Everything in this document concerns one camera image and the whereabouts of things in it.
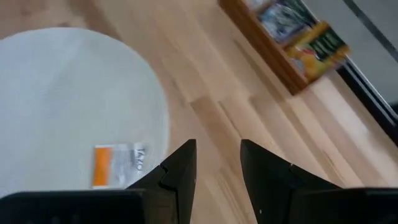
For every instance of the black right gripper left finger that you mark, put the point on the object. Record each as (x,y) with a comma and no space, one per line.
(174,193)

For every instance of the white orange tea packet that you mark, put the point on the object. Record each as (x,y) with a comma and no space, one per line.
(118,165)

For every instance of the yellow red tea packet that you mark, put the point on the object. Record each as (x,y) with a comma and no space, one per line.
(320,53)

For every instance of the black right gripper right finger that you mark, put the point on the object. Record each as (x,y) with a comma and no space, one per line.
(270,186)

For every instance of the brown wooden organizer box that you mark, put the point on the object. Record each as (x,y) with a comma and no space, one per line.
(261,49)

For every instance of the black aluminium rig frame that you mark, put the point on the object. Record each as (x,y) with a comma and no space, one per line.
(373,107)

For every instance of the white round woven placemat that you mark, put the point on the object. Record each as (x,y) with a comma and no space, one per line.
(71,99)

